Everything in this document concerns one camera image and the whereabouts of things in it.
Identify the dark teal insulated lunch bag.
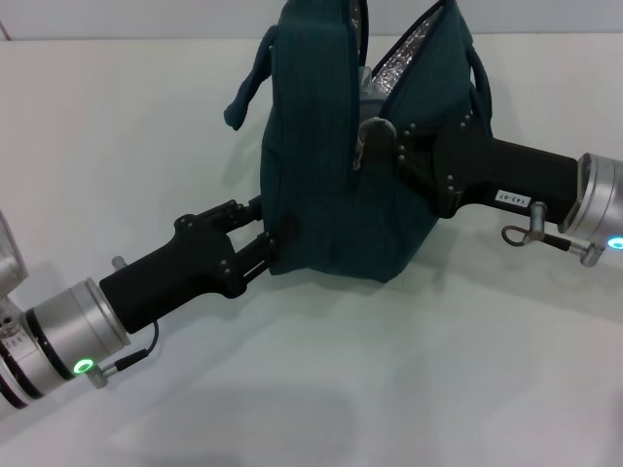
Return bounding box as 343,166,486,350
223,0,495,284

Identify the metal zipper pull ring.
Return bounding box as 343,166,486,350
352,124,374,171

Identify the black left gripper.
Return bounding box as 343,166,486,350
98,197,282,336

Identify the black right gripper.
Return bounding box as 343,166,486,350
357,114,584,226

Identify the right arm cable with connector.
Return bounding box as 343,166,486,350
501,199,607,269

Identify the clear blue-rimmed food container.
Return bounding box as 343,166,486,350
357,65,388,111

